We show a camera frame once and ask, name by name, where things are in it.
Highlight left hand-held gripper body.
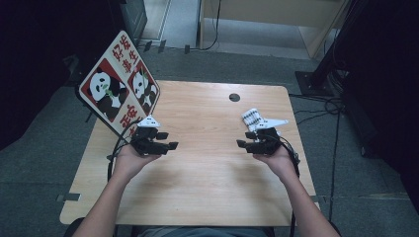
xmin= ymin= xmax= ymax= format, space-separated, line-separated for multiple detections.
xmin=129 ymin=116 xmax=170 ymax=156

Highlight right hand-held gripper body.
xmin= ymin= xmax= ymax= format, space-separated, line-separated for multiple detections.
xmin=246 ymin=118 xmax=290 ymax=156

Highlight panda print board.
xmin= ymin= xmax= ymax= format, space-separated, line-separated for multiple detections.
xmin=78 ymin=30 xmax=161 ymax=139

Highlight person's left hand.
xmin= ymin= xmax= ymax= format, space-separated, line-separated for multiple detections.
xmin=113 ymin=144 xmax=162 ymax=181

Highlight person's right hand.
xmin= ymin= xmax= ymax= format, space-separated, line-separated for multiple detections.
xmin=252 ymin=144 xmax=297 ymax=182

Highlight black metal stand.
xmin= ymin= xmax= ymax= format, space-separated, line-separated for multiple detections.
xmin=294 ymin=0 xmax=364 ymax=98

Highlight person's grey trousers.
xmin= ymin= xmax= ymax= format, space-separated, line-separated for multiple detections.
xmin=137 ymin=226 xmax=269 ymax=237

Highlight dark cabinet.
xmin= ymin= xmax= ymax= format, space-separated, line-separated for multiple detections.
xmin=118 ymin=0 xmax=148 ymax=43

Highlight light wooden cabinet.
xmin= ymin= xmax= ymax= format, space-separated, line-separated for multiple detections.
xmin=199 ymin=0 xmax=350 ymax=60

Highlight right hand-held gripper cable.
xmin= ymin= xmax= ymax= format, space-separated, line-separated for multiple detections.
xmin=278 ymin=134 xmax=301 ymax=237

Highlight hand-held gripper cable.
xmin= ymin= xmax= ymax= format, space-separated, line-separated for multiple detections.
xmin=107 ymin=118 xmax=142 ymax=183
xmin=278 ymin=134 xmax=301 ymax=237

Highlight left hand-held gripper cable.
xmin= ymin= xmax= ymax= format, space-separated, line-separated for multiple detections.
xmin=107 ymin=118 xmax=142 ymax=183

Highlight black floor cables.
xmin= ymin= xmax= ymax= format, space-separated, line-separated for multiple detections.
xmin=289 ymin=93 xmax=346 ymax=222

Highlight thin black hanging cable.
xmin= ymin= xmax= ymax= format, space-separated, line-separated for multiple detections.
xmin=189 ymin=0 xmax=222 ymax=52

